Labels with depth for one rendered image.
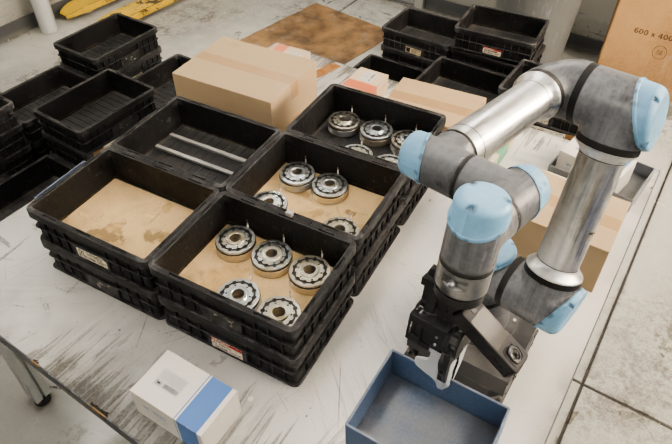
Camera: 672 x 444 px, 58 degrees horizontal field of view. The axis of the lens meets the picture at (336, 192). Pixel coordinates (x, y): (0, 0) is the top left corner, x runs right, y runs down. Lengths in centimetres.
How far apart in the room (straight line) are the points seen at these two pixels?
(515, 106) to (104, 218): 115
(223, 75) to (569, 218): 132
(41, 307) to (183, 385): 53
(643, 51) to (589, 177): 291
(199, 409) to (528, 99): 90
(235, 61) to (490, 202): 157
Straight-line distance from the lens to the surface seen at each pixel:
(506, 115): 104
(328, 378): 151
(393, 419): 104
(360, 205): 170
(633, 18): 406
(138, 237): 169
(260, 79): 211
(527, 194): 86
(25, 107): 324
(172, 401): 142
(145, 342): 163
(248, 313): 134
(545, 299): 130
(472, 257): 80
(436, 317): 91
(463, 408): 106
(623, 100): 116
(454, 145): 93
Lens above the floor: 199
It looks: 42 degrees down
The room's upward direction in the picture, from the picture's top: straight up
